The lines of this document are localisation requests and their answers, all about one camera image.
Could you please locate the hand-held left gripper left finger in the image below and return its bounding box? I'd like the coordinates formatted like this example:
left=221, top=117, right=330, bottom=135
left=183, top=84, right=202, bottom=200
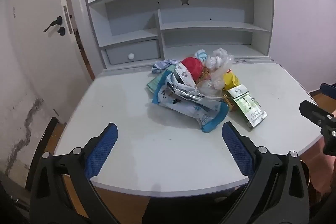
left=29, top=122, right=124, bottom=224

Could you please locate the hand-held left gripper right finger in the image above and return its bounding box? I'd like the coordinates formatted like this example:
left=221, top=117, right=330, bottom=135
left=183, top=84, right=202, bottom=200
left=213, top=121, right=310, bottom=224

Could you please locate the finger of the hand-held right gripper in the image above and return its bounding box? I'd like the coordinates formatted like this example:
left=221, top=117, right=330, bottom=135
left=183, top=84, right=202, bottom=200
left=299, top=100, right=336, bottom=156
left=320, top=82, right=336, bottom=99

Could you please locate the green and white cigarette box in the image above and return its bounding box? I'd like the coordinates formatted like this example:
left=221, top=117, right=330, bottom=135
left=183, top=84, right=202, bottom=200
left=226, top=84, right=268, bottom=130

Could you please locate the small gold box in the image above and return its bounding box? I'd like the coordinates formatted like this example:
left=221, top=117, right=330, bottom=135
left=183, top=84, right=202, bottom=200
left=223, top=95, right=237, bottom=111

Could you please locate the blue and white snack bag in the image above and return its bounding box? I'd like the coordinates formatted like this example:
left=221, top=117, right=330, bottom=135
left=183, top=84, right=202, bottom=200
left=153, top=69, right=229, bottom=134

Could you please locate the yellow packet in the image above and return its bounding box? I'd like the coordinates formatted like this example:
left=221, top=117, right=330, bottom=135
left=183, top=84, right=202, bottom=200
left=223, top=69, right=240, bottom=90

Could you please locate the silver foil wrapper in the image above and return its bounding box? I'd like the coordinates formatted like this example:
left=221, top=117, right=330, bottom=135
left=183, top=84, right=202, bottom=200
left=164, top=63, right=223, bottom=106

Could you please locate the clear plastic bag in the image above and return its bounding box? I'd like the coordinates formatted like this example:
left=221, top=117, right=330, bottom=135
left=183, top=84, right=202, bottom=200
left=198, top=48, right=234, bottom=94

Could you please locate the red round lid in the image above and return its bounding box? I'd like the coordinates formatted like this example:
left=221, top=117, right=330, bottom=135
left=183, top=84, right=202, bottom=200
left=181, top=57, right=204, bottom=83

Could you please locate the white paper cup blue print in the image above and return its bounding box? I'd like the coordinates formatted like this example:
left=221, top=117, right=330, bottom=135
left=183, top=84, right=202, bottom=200
left=194, top=49, right=210, bottom=62

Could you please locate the blue white wrapper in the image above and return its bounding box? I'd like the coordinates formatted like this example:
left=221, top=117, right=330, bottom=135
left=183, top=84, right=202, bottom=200
left=152, top=59, right=179, bottom=74

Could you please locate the person's bare leg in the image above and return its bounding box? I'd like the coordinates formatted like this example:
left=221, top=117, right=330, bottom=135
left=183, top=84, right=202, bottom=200
left=314, top=140, right=336, bottom=201

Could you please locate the grey drawer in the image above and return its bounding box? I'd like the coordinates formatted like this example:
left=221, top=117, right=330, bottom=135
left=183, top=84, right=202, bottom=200
left=105, top=40, right=161, bottom=65

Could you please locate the white door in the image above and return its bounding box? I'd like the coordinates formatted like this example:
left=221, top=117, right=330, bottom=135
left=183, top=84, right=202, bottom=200
left=8, top=0, right=95, bottom=122

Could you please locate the grey desk shelf unit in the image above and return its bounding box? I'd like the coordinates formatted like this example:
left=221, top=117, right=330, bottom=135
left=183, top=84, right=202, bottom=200
left=85, top=0, right=275, bottom=69

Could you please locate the black door handle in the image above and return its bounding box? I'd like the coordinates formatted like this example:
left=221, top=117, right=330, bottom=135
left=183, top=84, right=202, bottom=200
left=43, top=17, right=63, bottom=33

